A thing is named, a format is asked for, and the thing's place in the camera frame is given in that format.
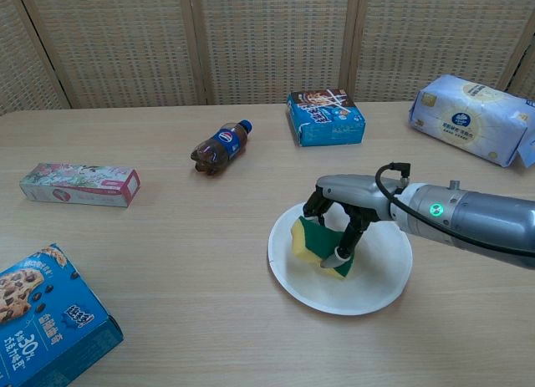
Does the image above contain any floral pink toothpaste box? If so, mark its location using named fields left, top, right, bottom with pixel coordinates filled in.
left=19, top=162, right=141, bottom=208

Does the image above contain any blue snack stick box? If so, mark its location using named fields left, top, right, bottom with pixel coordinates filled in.
left=286, top=88, right=366, bottom=147

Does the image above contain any pepsi cola plastic bottle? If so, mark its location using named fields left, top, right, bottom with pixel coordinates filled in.
left=191, top=119, right=254, bottom=177

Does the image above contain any white tissue paper pack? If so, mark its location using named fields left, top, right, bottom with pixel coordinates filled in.
left=408, top=74, right=535, bottom=170

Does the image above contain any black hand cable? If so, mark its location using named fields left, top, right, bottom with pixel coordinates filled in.
left=374, top=161, right=535, bottom=257

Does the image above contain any green and yellow sponge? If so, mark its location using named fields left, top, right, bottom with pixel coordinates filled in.
left=290, top=214, right=356, bottom=281

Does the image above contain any blue chocolate cookie box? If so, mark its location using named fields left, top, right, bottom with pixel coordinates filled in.
left=0, top=242, right=125, bottom=387

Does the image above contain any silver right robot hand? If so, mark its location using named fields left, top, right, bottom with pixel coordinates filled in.
left=302, top=174, right=405, bottom=269

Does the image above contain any white paper plate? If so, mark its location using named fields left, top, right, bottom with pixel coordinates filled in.
left=267, top=201, right=413, bottom=317

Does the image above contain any woven folding screen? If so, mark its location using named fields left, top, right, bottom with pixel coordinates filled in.
left=0, top=0, right=535, bottom=117

